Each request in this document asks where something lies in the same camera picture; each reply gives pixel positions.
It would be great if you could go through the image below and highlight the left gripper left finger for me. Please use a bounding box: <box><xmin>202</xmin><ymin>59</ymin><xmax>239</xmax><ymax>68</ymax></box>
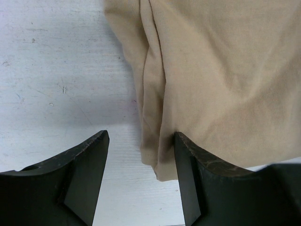
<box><xmin>0</xmin><ymin>130</ymin><xmax>110</xmax><ymax>226</ymax></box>

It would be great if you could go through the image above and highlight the beige t shirt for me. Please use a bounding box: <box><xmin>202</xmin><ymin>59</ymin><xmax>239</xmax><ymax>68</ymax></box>
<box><xmin>103</xmin><ymin>0</ymin><xmax>301</xmax><ymax>181</ymax></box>

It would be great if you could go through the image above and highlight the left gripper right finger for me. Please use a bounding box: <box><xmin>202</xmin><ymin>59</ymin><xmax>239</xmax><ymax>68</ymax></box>
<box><xmin>174</xmin><ymin>132</ymin><xmax>301</xmax><ymax>226</ymax></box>

